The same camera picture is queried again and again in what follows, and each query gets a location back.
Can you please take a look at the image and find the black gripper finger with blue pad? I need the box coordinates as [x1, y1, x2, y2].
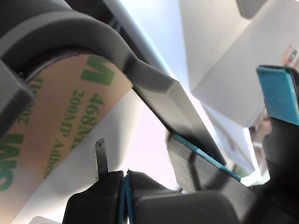
[256, 64, 299, 187]
[124, 169, 183, 224]
[167, 134, 255, 194]

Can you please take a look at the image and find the tan protective film green print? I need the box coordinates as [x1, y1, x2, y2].
[0, 52, 134, 192]

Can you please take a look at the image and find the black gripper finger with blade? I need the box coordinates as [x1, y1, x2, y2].
[62, 138, 125, 224]

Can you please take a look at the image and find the white blue cardboard box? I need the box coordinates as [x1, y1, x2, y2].
[179, 0, 299, 178]

